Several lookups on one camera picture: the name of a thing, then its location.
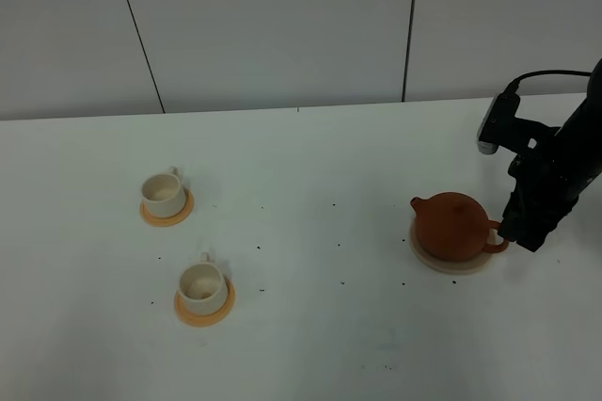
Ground orange saucer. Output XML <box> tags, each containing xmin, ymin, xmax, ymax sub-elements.
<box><xmin>139</xmin><ymin>188</ymin><xmax>195</xmax><ymax>228</ymax></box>
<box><xmin>173</xmin><ymin>277</ymin><xmax>236</xmax><ymax>328</ymax></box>

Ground white teacup far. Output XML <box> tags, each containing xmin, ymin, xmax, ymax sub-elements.
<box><xmin>141</xmin><ymin>167</ymin><xmax>186</xmax><ymax>218</ymax></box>

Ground orange saucer far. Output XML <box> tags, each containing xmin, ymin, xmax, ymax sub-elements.
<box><xmin>139</xmin><ymin>188</ymin><xmax>195</xmax><ymax>228</ymax></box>

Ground white teacup near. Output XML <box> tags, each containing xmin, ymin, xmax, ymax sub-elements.
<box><xmin>178</xmin><ymin>252</ymin><xmax>230</xmax><ymax>316</ymax></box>

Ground brown clay teapot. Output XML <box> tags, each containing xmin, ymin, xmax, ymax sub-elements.
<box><xmin>410</xmin><ymin>192</ymin><xmax>509</xmax><ymax>264</ymax></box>

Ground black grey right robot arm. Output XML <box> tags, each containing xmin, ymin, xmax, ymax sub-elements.
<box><xmin>492</xmin><ymin>64</ymin><xmax>601</xmax><ymax>252</ymax></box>

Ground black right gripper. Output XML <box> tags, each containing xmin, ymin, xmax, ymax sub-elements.
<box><xmin>498</xmin><ymin>91</ymin><xmax>601</xmax><ymax>252</ymax></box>

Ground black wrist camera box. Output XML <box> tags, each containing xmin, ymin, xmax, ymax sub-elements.
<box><xmin>477</xmin><ymin>92</ymin><xmax>560</xmax><ymax>156</ymax></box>

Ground orange saucer near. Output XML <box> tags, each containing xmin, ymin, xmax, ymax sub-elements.
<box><xmin>173</xmin><ymin>277</ymin><xmax>236</xmax><ymax>328</ymax></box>

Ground beige round teapot coaster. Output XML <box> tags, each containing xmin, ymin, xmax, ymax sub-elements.
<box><xmin>409</xmin><ymin>224</ymin><xmax>490</xmax><ymax>276</ymax></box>

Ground white teacup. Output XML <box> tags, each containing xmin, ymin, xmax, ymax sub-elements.
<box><xmin>141</xmin><ymin>167</ymin><xmax>186</xmax><ymax>218</ymax></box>
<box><xmin>178</xmin><ymin>252</ymin><xmax>230</xmax><ymax>316</ymax></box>

